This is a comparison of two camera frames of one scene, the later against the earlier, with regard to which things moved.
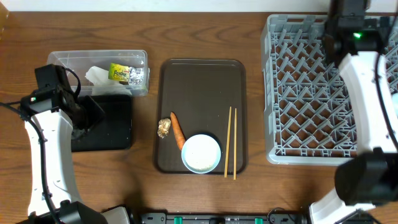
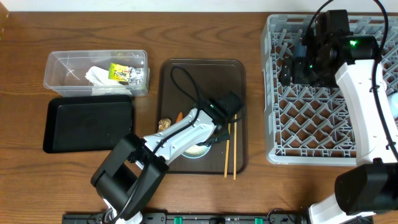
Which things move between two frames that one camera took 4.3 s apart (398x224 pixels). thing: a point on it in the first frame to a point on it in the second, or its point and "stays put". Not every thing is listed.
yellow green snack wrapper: (123, 73) stays put
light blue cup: (395, 99) stays put
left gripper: (99, 114) to (227, 137)
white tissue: (101, 84) stays put
